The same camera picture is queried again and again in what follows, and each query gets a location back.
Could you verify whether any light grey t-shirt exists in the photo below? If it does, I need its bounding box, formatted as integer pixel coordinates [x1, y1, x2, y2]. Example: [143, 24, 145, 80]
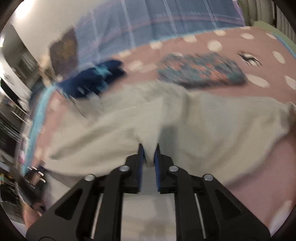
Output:
[45, 81, 295, 240]

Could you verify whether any person's left hand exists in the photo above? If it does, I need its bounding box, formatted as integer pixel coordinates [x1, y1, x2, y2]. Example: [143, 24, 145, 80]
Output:
[23, 203, 42, 229]

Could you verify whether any turquoise patterned blanket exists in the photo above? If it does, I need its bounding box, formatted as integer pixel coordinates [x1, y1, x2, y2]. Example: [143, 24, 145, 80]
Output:
[21, 85, 56, 175]

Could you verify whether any navy star fleece garment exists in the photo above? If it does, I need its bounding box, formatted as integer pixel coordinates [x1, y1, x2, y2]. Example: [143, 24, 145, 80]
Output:
[57, 59, 125, 99]

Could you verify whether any floral patterned folded cloth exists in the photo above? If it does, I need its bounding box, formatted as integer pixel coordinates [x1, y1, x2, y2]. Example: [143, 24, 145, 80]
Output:
[157, 53, 247, 88]

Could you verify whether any dark tree print pillow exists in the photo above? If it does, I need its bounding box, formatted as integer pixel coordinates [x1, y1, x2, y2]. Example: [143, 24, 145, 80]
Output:
[49, 28, 78, 79]

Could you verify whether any pink polka dot bedspread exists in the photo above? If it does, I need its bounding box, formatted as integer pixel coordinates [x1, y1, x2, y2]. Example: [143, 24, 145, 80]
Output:
[33, 27, 295, 240]

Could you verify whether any blue plaid pillow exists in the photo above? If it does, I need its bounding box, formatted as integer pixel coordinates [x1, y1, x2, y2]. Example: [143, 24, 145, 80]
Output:
[74, 0, 245, 68]

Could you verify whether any green pillow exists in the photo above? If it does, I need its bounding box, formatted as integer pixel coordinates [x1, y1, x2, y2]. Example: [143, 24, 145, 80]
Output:
[253, 21, 295, 48]

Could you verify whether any grey pleated curtain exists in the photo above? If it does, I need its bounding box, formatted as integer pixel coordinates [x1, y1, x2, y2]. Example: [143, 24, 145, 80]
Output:
[238, 0, 295, 43]

